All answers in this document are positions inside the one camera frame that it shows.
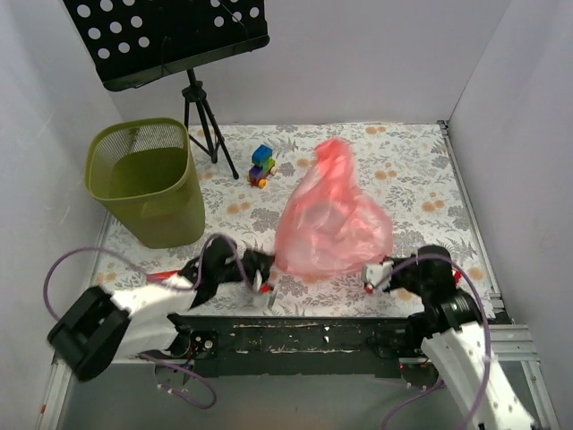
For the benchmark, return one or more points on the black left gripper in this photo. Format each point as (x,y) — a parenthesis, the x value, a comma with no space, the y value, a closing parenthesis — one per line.
(258,262)

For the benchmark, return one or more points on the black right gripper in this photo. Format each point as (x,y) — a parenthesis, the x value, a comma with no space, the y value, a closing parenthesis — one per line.
(389,278)

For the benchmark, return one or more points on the red trash bag roll remainder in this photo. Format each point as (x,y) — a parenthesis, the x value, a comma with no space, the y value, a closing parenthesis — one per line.
(160,276)

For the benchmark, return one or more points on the red plastic trash bag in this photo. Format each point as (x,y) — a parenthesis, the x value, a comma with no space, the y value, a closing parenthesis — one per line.
(330,226)

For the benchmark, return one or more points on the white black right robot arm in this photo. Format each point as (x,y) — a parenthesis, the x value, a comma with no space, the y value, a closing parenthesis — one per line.
(454,334)

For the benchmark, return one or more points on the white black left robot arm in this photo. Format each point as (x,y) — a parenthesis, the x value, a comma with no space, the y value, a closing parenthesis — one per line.
(101,326)

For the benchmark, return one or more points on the olive green mesh trash bin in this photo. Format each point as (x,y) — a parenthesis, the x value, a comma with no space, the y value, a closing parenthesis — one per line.
(143,173)

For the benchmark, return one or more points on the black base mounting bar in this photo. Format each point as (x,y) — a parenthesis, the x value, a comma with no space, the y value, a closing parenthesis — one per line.
(219,346)

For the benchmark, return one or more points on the colourful toy brick car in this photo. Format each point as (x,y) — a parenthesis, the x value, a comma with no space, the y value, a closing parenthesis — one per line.
(263,165)

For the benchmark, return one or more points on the black perforated music stand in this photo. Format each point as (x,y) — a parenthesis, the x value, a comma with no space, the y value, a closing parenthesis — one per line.
(134,43)

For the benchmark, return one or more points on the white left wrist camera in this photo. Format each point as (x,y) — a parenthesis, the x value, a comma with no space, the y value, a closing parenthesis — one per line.
(264,294)

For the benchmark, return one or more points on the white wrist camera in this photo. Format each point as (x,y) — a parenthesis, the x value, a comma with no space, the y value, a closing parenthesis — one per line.
(264,294)
(376,275)

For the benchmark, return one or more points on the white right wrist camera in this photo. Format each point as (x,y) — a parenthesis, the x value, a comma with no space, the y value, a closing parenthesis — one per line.
(376,275)

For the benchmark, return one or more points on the aluminium frame rail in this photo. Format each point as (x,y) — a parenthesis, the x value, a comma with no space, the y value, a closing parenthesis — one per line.
(514,347)

